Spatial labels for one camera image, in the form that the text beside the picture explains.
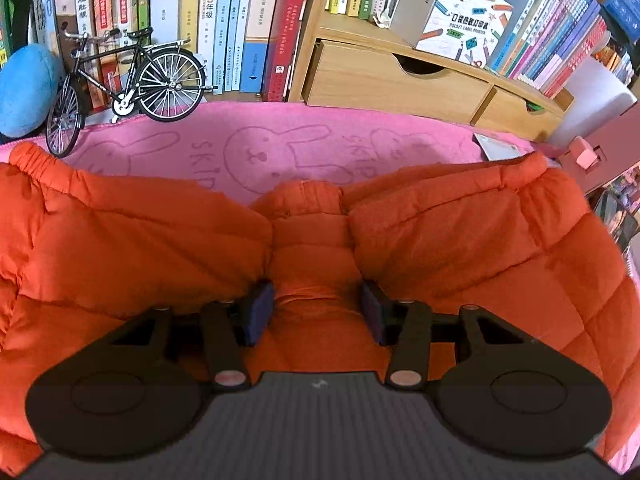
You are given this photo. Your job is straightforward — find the orange puffer jacket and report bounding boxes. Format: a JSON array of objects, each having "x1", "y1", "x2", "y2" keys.
[{"x1": 1, "y1": 142, "x2": 639, "y2": 475}]

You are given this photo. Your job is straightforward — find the label printer box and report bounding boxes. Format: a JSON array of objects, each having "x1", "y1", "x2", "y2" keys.
[{"x1": 390, "y1": 0, "x2": 513, "y2": 68}]

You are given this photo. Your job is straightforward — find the miniature black bicycle model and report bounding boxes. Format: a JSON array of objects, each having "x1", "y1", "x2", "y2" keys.
[{"x1": 44, "y1": 26, "x2": 213, "y2": 158}]

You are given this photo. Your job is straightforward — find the blue plush ball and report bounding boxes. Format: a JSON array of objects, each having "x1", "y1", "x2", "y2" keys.
[{"x1": 1, "y1": 44, "x2": 64, "y2": 139}]

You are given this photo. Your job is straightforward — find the pink cardboard stand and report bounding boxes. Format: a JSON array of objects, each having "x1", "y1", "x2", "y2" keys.
[{"x1": 555, "y1": 102, "x2": 640, "y2": 261}]

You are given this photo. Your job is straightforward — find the green white booklet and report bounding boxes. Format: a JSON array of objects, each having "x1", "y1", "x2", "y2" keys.
[{"x1": 473, "y1": 133, "x2": 525, "y2": 162}]

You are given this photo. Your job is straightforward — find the wooden drawer organizer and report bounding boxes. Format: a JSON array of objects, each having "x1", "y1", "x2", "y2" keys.
[{"x1": 288, "y1": 0, "x2": 574, "y2": 142}]

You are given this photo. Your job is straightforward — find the row of books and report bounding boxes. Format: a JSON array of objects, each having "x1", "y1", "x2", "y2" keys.
[
  {"x1": 326, "y1": 0, "x2": 632, "y2": 98},
  {"x1": 1, "y1": 0, "x2": 306, "y2": 113}
]

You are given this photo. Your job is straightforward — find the row of books right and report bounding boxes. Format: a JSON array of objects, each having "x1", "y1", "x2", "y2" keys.
[{"x1": 326, "y1": 0, "x2": 632, "y2": 98}]

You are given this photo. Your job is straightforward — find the row of books left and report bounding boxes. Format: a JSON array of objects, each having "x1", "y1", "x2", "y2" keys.
[{"x1": 1, "y1": 0, "x2": 306, "y2": 113}]

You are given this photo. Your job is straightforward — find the pink bunny blanket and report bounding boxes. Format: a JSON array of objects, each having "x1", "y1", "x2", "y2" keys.
[{"x1": 0, "y1": 100, "x2": 640, "y2": 476}]

